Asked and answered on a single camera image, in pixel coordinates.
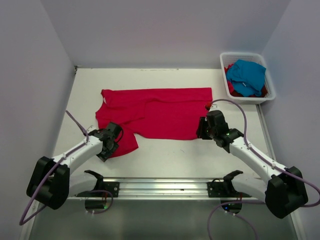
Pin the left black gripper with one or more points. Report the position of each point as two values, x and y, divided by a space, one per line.
103 155

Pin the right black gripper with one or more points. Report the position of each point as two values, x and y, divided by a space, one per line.
203 121

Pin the crimson red t shirt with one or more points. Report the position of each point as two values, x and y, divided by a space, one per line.
159 113

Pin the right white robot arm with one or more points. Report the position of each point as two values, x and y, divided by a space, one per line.
277 186

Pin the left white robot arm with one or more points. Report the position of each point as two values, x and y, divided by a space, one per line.
52 180

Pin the white plastic basket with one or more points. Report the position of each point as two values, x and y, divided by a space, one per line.
227 58

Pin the blue t shirt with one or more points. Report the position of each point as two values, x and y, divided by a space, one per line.
246 77

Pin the dark red t shirt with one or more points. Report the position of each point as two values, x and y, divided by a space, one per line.
238 95

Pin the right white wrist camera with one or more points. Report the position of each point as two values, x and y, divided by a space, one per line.
210 106

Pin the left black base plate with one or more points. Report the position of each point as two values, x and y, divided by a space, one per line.
111 186

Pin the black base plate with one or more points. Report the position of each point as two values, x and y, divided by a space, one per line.
216 189
111 186

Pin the aluminium mounting rail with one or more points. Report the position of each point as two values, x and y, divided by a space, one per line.
162 188

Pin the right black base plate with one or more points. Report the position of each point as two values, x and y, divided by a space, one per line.
216 189

